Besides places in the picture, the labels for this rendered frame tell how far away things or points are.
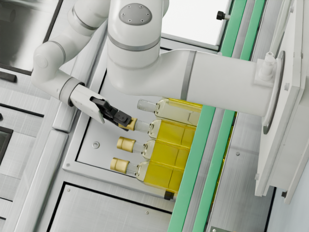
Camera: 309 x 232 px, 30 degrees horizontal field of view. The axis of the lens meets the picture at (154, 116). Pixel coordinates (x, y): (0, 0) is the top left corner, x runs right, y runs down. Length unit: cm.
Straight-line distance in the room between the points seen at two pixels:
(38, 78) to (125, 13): 63
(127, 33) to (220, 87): 19
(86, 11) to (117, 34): 45
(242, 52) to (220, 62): 54
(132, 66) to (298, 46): 29
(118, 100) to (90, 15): 36
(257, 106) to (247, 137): 34
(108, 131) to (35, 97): 26
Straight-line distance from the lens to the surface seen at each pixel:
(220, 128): 139
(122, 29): 98
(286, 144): 96
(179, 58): 104
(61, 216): 168
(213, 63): 103
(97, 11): 142
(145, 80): 105
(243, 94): 103
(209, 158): 138
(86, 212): 167
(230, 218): 133
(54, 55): 154
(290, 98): 89
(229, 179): 134
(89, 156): 167
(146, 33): 98
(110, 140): 167
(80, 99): 153
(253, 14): 163
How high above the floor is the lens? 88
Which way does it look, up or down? 8 degrees up
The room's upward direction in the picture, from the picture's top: 75 degrees counter-clockwise
